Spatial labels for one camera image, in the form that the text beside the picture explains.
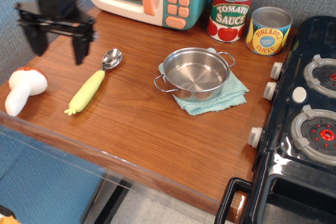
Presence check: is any light blue folded cloth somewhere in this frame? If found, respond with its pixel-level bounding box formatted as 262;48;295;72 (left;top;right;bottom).
159;62;249;115

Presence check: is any orange object at corner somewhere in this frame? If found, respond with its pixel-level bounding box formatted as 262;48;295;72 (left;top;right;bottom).
1;205;20;224

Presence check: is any tomato sauce can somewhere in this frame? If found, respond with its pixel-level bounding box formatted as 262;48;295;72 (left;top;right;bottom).
207;0;253;42

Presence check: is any stainless steel pot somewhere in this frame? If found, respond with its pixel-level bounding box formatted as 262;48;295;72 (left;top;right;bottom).
154;47;236;102

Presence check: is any white plush mushroom brown cap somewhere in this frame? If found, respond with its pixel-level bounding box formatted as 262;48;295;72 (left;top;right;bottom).
5;67;48;116

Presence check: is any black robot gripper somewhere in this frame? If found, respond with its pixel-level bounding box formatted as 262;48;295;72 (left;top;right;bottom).
15;0;95;65

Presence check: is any black toy stove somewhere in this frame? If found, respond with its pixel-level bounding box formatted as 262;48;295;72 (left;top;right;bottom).
215;16;335;223

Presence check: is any spoon with green handle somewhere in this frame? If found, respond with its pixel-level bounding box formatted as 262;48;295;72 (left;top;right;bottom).
64;48;122;115

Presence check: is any pineapple slices can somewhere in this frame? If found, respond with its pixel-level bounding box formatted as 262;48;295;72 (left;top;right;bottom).
246;6;293;56

